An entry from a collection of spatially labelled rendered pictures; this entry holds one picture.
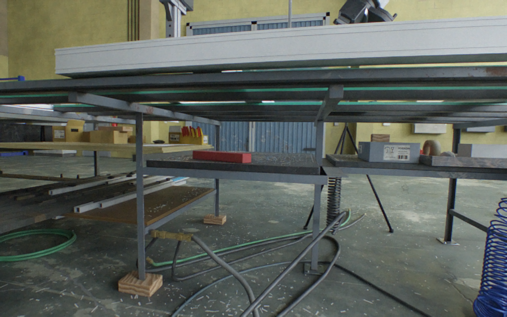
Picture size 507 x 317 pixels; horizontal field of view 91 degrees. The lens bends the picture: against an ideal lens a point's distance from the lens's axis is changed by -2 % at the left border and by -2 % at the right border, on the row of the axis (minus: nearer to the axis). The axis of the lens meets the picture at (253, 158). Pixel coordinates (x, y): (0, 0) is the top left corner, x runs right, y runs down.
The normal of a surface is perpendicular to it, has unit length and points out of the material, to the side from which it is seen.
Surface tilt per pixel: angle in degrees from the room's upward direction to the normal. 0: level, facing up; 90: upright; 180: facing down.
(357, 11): 80
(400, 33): 90
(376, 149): 90
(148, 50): 90
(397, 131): 90
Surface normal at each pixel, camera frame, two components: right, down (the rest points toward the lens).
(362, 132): -0.20, 0.07
